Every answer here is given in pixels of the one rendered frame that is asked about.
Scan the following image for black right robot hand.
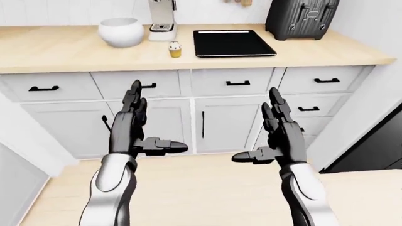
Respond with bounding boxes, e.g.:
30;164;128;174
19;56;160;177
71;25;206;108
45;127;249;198
231;87;308;166

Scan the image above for cupcake with yellow wrapper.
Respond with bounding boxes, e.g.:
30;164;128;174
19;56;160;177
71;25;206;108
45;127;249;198
168;40;183;58

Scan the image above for black toaster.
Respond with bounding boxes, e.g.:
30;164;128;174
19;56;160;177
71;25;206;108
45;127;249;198
264;0;340;41

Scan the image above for hanging wooden utensils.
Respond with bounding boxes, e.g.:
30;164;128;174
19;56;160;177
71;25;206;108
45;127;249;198
224;0;256;8

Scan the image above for black rectangular tray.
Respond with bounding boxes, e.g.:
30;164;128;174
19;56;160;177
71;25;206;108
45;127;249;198
192;29;278;58

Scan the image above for white espresso machine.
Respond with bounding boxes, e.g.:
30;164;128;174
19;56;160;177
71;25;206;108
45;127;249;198
148;0;178;43

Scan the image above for black appliance front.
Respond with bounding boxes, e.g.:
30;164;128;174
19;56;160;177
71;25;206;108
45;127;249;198
319;98;402;174

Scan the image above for white round bowl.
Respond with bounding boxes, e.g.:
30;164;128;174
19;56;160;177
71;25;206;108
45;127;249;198
97;18;145;49

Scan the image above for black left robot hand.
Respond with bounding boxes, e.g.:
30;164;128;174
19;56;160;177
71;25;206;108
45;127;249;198
108;79;189;160

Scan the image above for white kitchen cabinet unit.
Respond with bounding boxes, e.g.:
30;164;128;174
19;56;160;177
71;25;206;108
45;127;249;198
0;65;377;160

